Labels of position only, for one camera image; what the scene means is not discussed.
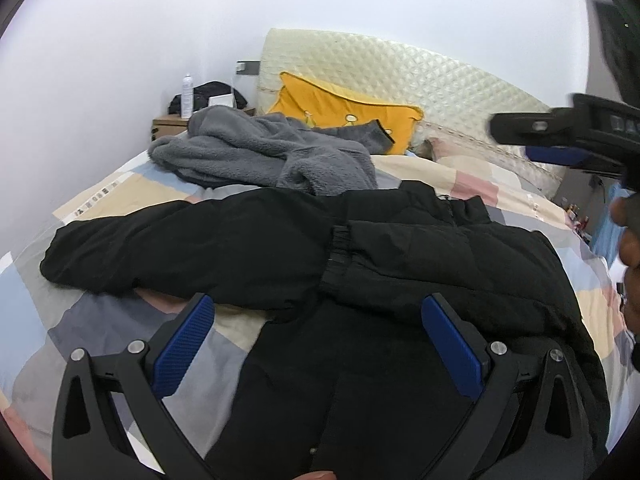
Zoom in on person's right hand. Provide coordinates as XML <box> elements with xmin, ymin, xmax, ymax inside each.
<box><xmin>611</xmin><ymin>193</ymin><xmax>640</xmax><ymax>335</ymax></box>

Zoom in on bottles on side table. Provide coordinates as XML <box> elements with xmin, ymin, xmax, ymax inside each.
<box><xmin>563</xmin><ymin>202</ymin><xmax>590</xmax><ymax>235</ymax></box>

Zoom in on white spray bottle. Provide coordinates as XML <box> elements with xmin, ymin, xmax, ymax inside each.
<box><xmin>180</xmin><ymin>74</ymin><xmax>194</xmax><ymax>119</ymax></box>

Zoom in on pink patterned pillow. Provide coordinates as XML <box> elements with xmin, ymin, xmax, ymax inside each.
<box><xmin>409</xmin><ymin>136</ymin><xmax>501</xmax><ymax>166</ymax></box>

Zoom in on black bag on nightstand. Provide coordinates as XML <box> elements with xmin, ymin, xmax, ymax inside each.
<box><xmin>193</xmin><ymin>81</ymin><xmax>247</xmax><ymax>112</ymax></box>

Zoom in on grey wall cabinet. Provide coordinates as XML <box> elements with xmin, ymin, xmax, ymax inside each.
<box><xmin>553</xmin><ymin>0</ymin><xmax>639</xmax><ymax>234</ymax></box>

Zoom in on blue towel on chair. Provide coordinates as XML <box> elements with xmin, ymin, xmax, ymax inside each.
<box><xmin>589</xmin><ymin>182</ymin><xmax>630</xmax><ymax>266</ymax></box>

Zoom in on black puffer jacket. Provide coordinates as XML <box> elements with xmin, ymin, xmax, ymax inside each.
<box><xmin>40</xmin><ymin>182</ymin><xmax>610</xmax><ymax>479</ymax></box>

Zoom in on grey wall socket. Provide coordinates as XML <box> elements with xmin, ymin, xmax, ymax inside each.
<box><xmin>235</xmin><ymin>60</ymin><xmax>260</xmax><ymax>76</ymax></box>

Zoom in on cream quilted headboard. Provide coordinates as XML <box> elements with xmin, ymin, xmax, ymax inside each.
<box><xmin>257</xmin><ymin>28</ymin><xmax>565</xmax><ymax>198</ymax></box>

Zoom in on grey fleece garment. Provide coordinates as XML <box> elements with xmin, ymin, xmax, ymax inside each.
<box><xmin>148</xmin><ymin>105</ymin><xmax>394</xmax><ymax>196</ymax></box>

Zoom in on white box on nightstand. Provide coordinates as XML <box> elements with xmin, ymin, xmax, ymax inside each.
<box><xmin>208</xmin><ymin>93</ymin><xmax>235</xmax><ymax>108</ymax></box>

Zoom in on yellow pillow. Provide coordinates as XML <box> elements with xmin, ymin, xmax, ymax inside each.
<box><xmin>269</xmin><ymin>72</ymin><xmax>424</xmax><ymax>155</ymax></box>

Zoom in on wooden nightstand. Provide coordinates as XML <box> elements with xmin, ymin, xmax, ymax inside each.
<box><xmin>151</xmin><ymin>105</ymin><xmax>257</xmax><ymax>140</ymax></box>

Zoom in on patchwork checkered duvet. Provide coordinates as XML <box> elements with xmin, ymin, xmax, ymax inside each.
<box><xmin>1</xmin><ymin>155</ymin><xmax>639</xmax><ymax>479</ymax></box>

